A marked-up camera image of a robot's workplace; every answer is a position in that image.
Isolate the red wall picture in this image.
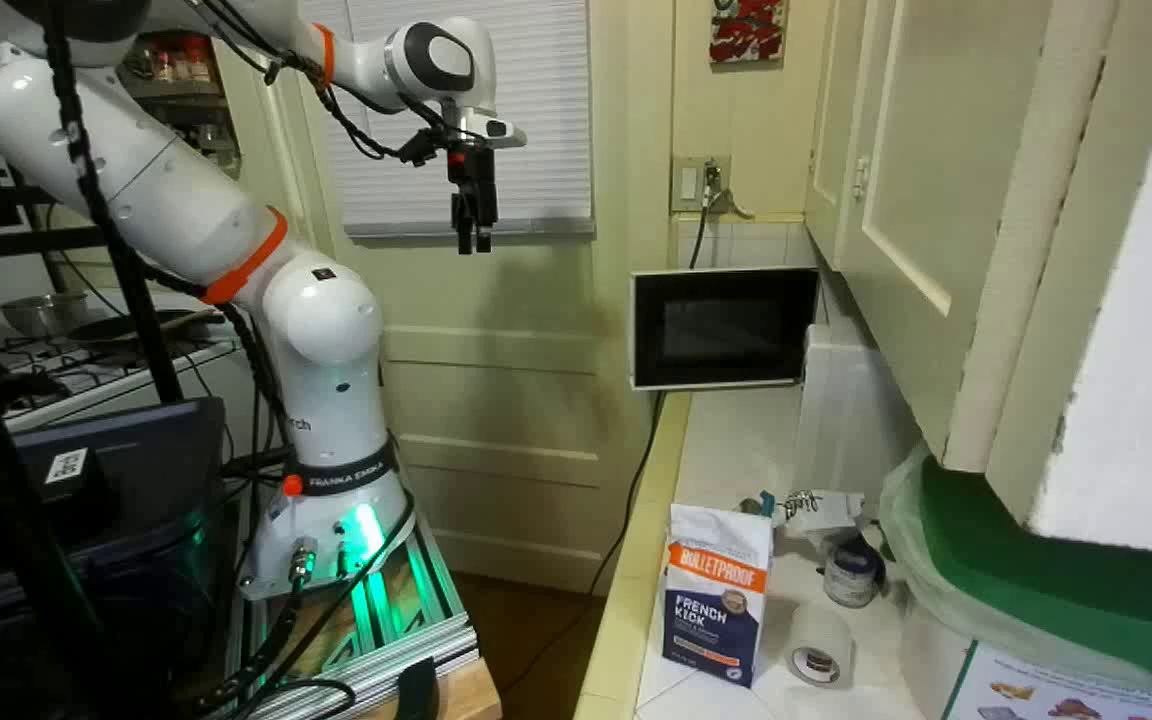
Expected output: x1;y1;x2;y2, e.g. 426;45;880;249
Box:
708;0;790;72

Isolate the printed picture sheet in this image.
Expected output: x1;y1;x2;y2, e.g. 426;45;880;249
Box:
940;639;1152;720

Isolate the black screen power cable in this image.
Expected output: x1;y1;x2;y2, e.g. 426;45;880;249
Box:
580;388;671;598

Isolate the large white window blind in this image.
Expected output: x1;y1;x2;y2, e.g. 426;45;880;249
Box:
307;0;602;245

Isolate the wall light switch plate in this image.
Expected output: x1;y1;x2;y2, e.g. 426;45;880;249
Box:
670;150;737;217

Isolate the small teal handled tool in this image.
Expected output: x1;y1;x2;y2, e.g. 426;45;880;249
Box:
737;482;834;526

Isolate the cream upper kitchen cabinet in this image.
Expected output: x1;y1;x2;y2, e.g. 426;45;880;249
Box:
801;0;1152;526

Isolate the wall shelf with jars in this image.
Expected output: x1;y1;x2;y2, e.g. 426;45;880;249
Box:
112;23;244;181

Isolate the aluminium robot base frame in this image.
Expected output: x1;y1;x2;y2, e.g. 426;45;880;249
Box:
210;511;483;720

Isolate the dark computer case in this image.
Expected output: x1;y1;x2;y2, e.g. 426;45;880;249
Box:
0;394;238;720

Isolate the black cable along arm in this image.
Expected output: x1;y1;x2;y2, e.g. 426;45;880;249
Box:
193;0;458;172

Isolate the green lidded plastic tub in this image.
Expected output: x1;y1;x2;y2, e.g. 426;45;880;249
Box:
877;446;1152;696

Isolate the kitchen stove with pots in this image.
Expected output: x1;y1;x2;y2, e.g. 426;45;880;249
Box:
0;279;244;433

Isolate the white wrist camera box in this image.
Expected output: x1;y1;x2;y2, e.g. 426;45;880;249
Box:
458;107;531;150

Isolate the blue and white paper bag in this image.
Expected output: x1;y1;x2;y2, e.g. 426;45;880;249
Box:
662;499;775;693

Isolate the grey plug with cable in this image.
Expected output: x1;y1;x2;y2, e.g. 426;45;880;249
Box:
683;181;757;273

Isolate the small dark lidded jar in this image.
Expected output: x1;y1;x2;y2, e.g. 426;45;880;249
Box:
822;526;890;612

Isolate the white panelled door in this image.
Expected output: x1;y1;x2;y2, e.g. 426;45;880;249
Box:
213;0;662;596

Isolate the black tripod pole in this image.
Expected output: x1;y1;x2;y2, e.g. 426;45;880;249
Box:
36;0;187;409

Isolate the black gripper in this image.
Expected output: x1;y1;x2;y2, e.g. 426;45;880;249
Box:
443;136;502;260

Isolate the wooden base board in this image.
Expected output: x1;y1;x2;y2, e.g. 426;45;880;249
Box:
334;642;508;720

